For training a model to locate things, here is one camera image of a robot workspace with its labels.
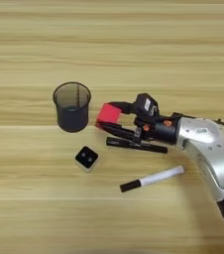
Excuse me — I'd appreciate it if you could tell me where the white cube black face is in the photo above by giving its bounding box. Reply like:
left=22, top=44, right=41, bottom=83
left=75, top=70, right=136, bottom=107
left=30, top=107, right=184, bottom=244
left=73, top=145, right=101, bottom=174

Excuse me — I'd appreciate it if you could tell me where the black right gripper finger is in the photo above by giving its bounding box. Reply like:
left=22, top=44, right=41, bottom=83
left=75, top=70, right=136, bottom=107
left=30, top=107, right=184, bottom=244
left=106, top=100, right=136, bottom=116
left=96, top=121, right=142, bottom=143

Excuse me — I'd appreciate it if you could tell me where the white marker black cap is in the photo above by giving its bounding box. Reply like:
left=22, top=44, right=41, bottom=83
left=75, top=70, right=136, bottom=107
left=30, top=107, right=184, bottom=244
left=119, top=165, right=186, bottom=193

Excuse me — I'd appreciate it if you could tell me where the black mesh pen cup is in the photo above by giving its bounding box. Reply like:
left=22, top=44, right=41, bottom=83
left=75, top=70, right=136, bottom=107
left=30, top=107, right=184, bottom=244
left=52, top=81, right=92, bottom=134

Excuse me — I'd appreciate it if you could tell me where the red cube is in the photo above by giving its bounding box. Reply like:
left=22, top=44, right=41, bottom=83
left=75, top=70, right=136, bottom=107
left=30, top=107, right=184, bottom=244
left=95, top=102, right=123, bottom=129

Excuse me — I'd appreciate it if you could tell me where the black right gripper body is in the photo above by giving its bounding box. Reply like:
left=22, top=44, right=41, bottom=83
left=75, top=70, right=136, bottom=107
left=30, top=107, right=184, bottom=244
left=133, top=111, right=184, bottom=147

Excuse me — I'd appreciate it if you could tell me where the black marker pen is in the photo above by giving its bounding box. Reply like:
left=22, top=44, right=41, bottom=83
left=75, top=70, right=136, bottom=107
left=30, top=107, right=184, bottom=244
left=105, top=136, right=169, bottom=155

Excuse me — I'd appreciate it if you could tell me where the small black box white label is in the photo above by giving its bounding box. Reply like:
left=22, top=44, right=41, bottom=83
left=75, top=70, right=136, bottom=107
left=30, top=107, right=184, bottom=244
left=132, top=92, right=161, bottom=123

